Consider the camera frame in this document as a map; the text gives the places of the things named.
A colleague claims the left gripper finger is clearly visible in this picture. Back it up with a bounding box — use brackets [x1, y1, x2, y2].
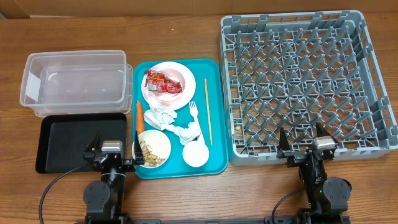
[133, 131, 145, 165]
[85, 133, 101, 152]

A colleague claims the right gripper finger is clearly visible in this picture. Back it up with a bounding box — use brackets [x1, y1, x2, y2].
[315, 122, 333, 138]
[278, 127, 291, 152]

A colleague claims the large white tissue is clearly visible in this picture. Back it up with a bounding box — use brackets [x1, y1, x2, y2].
[144, 106, 177, 132]

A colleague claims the small white tissue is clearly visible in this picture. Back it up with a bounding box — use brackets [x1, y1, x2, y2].
[173, 122, 201, 146]

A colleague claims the red snack wrapper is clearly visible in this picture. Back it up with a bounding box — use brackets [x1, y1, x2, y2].
[144, 70, 183, 94]

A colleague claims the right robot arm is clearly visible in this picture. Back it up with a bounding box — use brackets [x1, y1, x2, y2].
[271, 123, 352, 224]

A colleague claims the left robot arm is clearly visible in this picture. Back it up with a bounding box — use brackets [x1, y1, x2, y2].
[83, 134, 144, 223]

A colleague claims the grey dishwasher rack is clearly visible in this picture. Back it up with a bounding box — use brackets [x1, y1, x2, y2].
[220, 10, 397, 166]

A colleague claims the white bowl with nuts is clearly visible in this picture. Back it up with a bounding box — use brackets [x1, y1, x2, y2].
[138, 129, 171, 169]

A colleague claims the black plastic tray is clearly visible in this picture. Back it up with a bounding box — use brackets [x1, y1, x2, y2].
[35, 113, 127, 174]

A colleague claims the orange carrot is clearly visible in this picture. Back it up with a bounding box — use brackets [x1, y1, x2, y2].
[136, 100, 146, 135]

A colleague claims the small white round cup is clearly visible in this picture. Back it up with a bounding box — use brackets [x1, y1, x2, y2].
[182, 141, 210, 167]

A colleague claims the teal plastic tray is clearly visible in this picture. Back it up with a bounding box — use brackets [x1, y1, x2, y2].
[136, 58, 228, 179]

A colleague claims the clear plastic bin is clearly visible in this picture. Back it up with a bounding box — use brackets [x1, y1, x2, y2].
[19, 50, 133, 118]

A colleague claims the white plastic fork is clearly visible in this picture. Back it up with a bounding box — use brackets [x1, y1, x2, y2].
[189, 101, 205, 143]

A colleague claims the pink white plate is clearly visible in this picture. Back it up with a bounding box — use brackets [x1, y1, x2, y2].
[141, 62, 196, 110]

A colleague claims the wooden chopstick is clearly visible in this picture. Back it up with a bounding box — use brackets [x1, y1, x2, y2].
[204, 78, 213, 145]

